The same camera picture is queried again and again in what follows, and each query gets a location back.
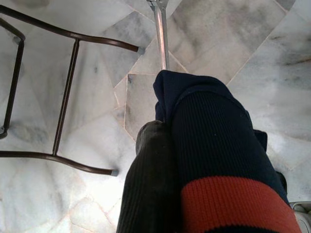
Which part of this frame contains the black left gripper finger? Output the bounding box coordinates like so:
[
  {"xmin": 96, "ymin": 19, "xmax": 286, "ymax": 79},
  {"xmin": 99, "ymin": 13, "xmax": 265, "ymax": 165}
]
[{"xmin": 116, "ymin": 120, "xmax": 182, "ymax": 233}]

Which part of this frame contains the navy blue garment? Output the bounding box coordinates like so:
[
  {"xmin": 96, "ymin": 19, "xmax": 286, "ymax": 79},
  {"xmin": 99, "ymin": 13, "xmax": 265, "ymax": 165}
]
[{"xmin": 152, "ymin": 69, "xmax": 302, "ymax": 233}]

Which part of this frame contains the silver metal clothes rack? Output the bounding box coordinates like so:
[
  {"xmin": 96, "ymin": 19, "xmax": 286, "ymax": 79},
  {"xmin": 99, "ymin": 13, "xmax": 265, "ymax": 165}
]
[{"xmin": 145, "ymin": 0, "xmax": 171, "ymax": 71}]

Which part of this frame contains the marble-top folding table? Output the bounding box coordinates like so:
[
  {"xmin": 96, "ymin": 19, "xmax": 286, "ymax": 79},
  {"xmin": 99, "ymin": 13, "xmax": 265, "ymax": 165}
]
[{"xmin": 0, "ymin": 4, "xmax": 146, "ymax": 177}]

